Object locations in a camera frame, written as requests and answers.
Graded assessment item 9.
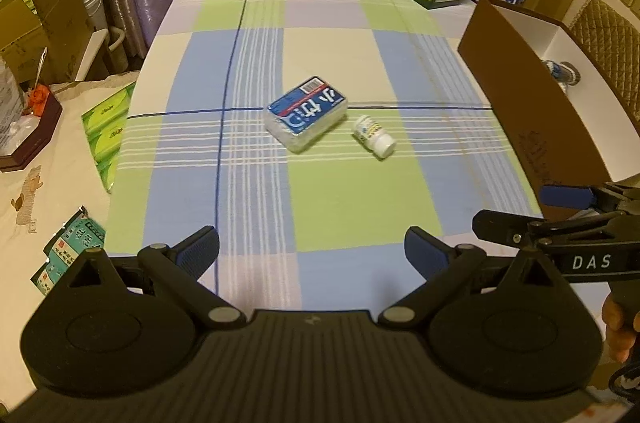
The cream embroidered cloth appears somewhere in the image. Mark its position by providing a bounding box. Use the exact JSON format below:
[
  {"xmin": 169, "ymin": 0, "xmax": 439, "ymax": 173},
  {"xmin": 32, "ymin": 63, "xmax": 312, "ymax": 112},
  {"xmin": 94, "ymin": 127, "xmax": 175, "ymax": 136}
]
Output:
[{"xmin": 0, "ymin": 72, "xmax": 141, "ymax": 354}]

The white pill bottle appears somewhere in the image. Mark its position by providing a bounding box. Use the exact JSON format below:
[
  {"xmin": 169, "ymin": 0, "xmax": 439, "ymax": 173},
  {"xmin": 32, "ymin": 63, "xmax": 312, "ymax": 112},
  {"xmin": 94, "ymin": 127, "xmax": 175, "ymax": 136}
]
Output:
[{"xmin": 352, "ymin": 114, "xmax": 397, "ymax": 159}]

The tan quilted chair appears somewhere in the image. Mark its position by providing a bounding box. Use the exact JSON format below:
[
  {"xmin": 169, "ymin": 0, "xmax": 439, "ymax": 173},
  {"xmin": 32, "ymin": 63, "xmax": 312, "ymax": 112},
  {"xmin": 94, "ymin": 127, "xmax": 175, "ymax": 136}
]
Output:
[{"xmin": 567, "ymin": 0, "xmax": 640, "ymax": 129}]

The dark wooden tray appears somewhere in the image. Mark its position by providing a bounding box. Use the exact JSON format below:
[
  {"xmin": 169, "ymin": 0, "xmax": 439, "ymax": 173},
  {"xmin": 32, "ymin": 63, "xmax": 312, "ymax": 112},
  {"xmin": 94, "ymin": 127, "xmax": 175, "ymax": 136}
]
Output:
[{"xmin": 0, "ymin": 90, "xmax": 63, "ymax": 174}]

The green medicine packet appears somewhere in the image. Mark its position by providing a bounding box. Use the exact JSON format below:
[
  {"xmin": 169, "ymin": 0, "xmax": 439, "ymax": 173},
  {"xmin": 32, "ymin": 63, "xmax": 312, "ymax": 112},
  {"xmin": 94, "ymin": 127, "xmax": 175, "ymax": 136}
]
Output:
[
  {"xmin": 44, "ymin": 206, "xmax": 107, "ymax": 265},
  {"xmin": 30, "ymin": 259, "xmax": 67, "ymax": 300}
]

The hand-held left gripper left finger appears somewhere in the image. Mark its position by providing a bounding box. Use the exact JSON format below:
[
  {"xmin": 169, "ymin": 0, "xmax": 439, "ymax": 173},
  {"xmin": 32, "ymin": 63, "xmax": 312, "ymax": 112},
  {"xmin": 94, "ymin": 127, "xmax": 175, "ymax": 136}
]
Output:
[{"xmin": 42, "ymin": 224, "xmax": 247, "ymax": 327}]

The orange small item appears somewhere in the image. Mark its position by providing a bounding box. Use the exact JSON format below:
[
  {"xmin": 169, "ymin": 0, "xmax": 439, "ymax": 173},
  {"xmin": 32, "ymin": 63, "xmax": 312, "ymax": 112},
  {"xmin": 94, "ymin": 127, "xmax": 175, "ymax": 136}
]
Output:
[{"xmin": 27, "ymin": 86, "xmax": 51, "ymax": 114}]

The large brown cardboard box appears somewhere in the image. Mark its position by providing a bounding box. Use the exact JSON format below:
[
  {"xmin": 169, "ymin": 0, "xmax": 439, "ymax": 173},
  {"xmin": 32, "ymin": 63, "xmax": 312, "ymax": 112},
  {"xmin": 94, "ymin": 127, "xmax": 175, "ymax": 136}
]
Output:
[{"xmin": 27, "ymin": 0, "xmax": 96, "ymax": 84}]

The white stool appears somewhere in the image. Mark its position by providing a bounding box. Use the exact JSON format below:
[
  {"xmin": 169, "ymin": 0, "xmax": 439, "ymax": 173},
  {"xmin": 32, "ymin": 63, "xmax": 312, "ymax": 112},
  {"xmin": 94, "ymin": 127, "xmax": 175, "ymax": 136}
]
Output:
[{"xmin": 75, "ymin": 28, "xmax": 126, "ymax": 81}]

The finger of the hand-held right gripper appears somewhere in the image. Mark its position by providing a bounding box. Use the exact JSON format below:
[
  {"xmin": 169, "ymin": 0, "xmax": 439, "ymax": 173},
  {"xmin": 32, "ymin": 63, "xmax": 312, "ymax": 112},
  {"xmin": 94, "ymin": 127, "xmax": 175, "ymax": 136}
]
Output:
[
  {"xmin": 472, "ymin": 208, "xmax": 629, "ymax": 250},
  {"xmin": 541, "ymin": 182, "xmax": 640, "ymax": 212}
]

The metal spoon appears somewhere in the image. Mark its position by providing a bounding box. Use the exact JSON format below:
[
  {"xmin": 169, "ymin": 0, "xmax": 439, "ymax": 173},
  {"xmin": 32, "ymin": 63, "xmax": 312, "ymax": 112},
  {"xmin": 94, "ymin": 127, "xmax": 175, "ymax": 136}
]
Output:
[{"xmin": 32, "ymin": 47, "xmax": 49, "ymax": 92}]

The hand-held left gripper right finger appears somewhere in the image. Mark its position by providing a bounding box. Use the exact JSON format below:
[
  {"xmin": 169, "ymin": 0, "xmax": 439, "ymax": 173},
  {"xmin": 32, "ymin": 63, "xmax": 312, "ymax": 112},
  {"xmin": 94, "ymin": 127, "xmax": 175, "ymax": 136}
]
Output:
[{"xmin": 377, "ymin": 225, "xmax": 583, "ymax": 329}]

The small brown cardboard box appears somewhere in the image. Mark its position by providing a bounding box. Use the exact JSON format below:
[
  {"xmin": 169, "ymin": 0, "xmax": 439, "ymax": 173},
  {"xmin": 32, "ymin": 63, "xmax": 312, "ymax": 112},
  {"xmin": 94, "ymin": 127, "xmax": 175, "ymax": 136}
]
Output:
[{"xmin": 0, "ymin": 0, "xmax": 51, "ymax": 84}]

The blue tissue pack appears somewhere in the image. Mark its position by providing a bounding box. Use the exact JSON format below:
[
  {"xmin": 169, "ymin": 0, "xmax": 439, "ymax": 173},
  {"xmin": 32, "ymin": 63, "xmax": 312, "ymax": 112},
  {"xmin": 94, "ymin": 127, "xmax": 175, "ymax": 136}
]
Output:
[{"xmin": 265, "ymin": 76, "xmax": 349, "ymax": 154}]

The green tissue pack bundle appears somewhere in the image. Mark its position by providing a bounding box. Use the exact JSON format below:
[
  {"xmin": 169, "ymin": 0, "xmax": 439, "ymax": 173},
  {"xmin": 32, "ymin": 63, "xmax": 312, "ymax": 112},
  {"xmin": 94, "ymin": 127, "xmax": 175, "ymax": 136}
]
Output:
[{"xmin": 81, "ymin": 82, "xmax": 137, "ymax": 194}]

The clear plastic bag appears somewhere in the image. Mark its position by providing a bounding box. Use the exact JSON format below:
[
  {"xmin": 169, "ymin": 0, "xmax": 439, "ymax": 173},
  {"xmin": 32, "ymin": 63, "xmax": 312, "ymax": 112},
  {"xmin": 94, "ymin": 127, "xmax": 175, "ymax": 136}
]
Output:
[{"xmin": 0, "ymin": 58, "xmax": 27, "ymax": 154}]

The person's right hand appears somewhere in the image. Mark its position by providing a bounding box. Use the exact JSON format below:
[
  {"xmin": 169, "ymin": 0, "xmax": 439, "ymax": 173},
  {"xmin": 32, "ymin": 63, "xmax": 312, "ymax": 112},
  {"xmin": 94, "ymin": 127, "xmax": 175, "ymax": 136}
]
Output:
[{"xmin": 601, "ymin": 294, "xmax": 640, "ymax": 365}]

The brown cardboard box white inside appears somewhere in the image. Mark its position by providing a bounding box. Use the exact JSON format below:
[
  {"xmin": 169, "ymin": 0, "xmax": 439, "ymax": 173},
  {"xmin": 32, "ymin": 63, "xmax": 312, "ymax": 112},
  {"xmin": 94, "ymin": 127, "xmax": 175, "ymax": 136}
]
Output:
[{"xmin": 457, "ymin": 0, "xmax": 640, "ymax": 224}]

